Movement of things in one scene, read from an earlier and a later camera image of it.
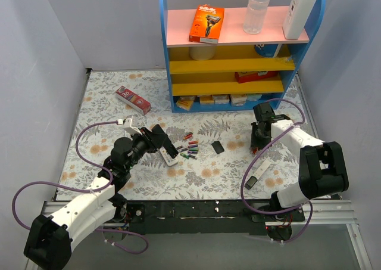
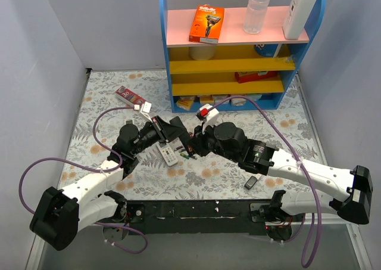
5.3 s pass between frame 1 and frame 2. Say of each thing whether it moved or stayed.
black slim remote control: moved
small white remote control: stayed
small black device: stayed
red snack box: stayed
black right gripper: moved
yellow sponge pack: stayed
